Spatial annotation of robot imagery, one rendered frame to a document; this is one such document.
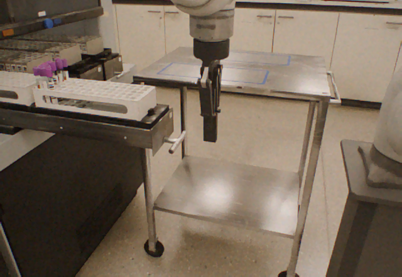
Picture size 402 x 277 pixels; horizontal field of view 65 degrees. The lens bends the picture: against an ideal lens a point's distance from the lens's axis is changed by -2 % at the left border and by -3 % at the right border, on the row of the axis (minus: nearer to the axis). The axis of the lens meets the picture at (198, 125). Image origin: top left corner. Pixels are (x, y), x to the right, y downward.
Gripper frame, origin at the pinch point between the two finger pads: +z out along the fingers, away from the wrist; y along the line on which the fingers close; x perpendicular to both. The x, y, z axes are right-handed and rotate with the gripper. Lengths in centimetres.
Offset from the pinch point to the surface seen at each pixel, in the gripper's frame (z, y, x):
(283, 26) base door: 12, -229, 5
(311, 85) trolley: -2.0, -31.4, 22.7
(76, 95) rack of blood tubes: -6.4, 5.1, -31.4
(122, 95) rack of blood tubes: -6.8, 3.1, -20.1
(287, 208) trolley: 52, -40, 22
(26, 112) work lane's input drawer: -0.9, 6.7, -46.3
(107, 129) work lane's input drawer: 0.6, 6.7, -23.0
